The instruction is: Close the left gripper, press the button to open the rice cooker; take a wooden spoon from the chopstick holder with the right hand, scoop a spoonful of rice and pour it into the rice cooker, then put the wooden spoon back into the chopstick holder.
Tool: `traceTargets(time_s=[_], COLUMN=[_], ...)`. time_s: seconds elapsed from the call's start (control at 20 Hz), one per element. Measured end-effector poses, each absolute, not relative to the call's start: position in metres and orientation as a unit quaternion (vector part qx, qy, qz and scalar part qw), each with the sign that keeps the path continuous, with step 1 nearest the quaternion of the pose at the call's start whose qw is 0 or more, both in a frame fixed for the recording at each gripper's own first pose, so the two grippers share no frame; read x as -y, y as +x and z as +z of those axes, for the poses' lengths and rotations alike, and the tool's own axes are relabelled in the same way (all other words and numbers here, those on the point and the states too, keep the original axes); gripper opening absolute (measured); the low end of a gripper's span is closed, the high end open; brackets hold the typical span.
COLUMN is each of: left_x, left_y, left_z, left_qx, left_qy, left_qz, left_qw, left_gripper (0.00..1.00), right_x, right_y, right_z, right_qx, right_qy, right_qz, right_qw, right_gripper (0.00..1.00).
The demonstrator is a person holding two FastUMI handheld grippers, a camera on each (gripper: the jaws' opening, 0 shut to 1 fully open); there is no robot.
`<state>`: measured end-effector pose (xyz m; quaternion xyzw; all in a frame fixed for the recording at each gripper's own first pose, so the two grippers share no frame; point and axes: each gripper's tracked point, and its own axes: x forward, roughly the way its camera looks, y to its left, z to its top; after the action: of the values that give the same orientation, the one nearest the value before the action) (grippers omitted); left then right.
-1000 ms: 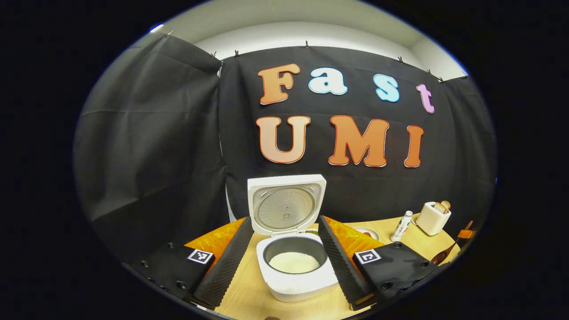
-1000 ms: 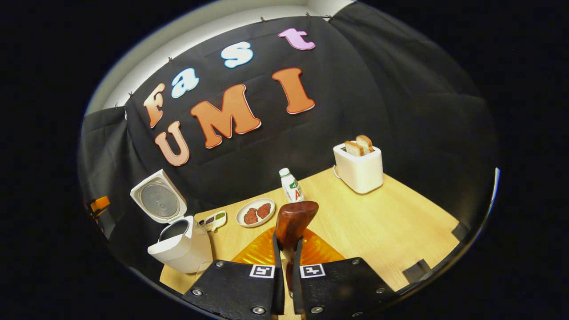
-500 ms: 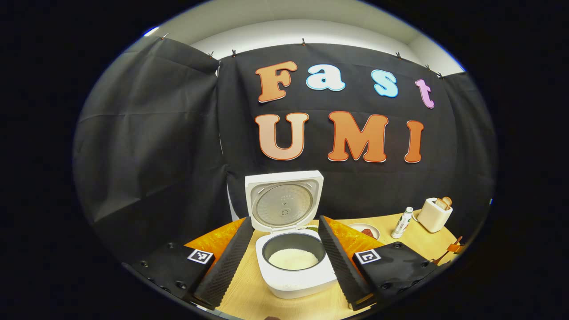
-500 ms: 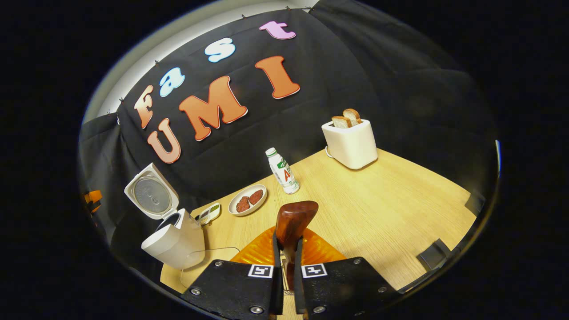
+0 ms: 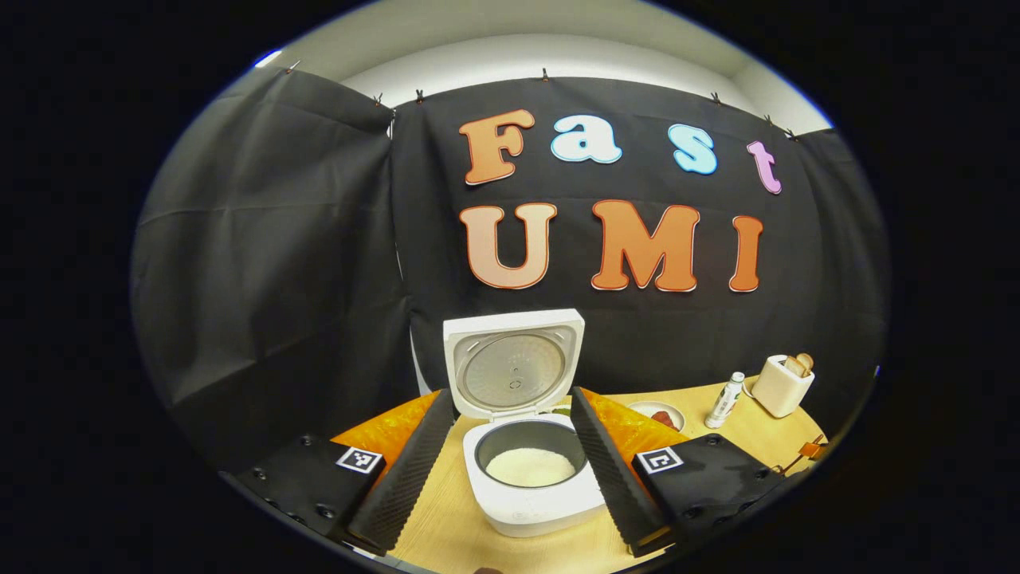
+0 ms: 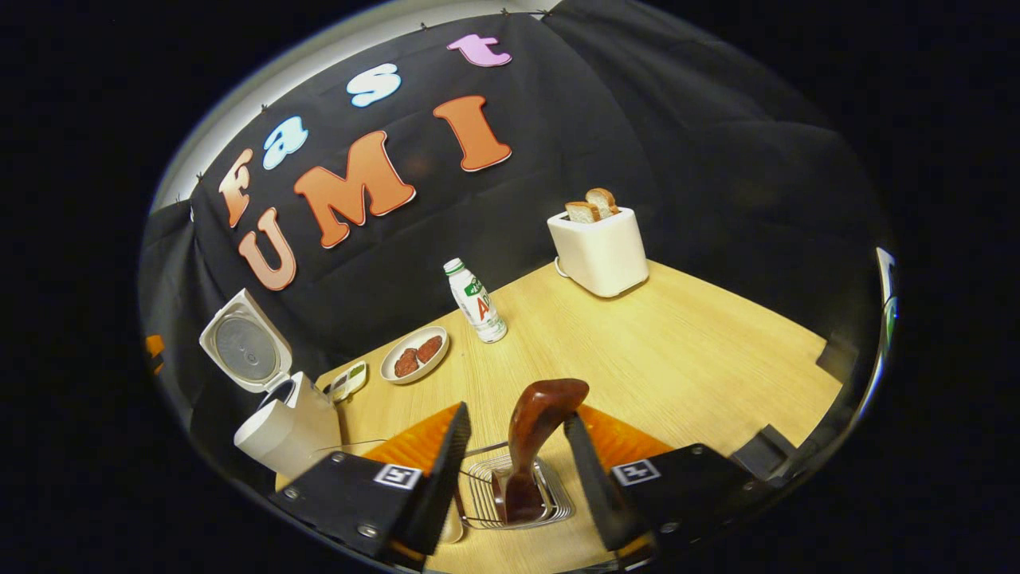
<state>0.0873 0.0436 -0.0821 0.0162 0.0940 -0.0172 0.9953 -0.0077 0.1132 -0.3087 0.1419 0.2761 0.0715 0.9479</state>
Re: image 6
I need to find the black backdrop cloth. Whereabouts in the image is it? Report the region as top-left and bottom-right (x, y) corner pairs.
(139, 0), (885, 447)

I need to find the white dish with green filling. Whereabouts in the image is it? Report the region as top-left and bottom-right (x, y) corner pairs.
(328, 360), (369, 403)

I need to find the white rice cooker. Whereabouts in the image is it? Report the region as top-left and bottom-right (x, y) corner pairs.
(199, 288), (343, 479)

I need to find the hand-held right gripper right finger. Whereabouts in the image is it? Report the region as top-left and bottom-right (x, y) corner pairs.
(563, 403), (758, 568)

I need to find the white round plate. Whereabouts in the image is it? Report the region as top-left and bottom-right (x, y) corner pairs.
(380, 325), (450, 385)

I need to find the white drink bottle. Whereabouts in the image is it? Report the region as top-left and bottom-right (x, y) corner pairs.
(443, 258), (508, 344)

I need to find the metal wire chopstick holder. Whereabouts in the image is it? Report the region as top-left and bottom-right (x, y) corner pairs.
(458, 441), (576, 531)

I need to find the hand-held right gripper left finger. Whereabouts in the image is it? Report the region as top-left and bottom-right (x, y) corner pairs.
(269, 401), (473, 571)

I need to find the white toaster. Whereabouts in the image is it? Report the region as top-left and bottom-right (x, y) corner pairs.
(547, 207), (650, 299)

